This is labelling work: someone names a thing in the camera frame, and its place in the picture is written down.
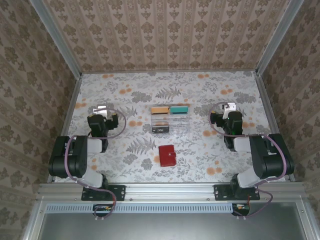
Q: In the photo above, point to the black card stack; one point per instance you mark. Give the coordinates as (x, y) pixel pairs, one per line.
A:
(161, 130)

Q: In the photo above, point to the grey metal sheet panel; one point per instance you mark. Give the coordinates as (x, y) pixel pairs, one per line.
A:
(170, 227)

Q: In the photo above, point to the aluminium table side rail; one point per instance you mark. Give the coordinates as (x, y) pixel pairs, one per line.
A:
(68, 115)
(270, 112)

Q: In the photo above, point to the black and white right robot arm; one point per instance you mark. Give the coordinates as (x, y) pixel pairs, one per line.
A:
(270, 157)

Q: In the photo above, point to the aluminium mounting rail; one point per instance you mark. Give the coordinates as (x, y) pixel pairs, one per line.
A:
(170, 191)

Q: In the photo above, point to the red leather card holder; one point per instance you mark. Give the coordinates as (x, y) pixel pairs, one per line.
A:
(167, 157)

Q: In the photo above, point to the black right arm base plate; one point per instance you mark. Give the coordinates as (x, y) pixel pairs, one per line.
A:
(220, 192)

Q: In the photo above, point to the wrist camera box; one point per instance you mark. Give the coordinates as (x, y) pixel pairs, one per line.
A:
(230, 106)
(100, 110)

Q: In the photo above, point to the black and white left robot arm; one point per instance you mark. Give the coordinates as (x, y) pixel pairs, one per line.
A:
(75, 155)

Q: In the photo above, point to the aluminium frame post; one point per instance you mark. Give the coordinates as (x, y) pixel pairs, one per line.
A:
(57, 37)
(275, 35)

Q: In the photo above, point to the aluminium frame leg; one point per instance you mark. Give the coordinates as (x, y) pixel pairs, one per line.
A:
(305, 222)
(33, 220)

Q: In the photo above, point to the aluminium table end rail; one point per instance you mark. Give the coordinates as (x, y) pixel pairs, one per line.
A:
(170, 71)

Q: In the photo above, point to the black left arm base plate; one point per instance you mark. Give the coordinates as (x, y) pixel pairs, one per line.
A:
(117, 192)

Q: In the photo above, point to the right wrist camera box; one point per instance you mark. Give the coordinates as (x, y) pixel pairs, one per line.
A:
(230, 106)

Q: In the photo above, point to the orange card stack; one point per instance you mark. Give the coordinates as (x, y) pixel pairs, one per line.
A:
(160, 110)

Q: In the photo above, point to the teal card stack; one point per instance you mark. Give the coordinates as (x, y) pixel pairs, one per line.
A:
(178, 110)

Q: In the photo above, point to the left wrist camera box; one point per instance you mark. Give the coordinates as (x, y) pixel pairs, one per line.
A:
(100, 110)

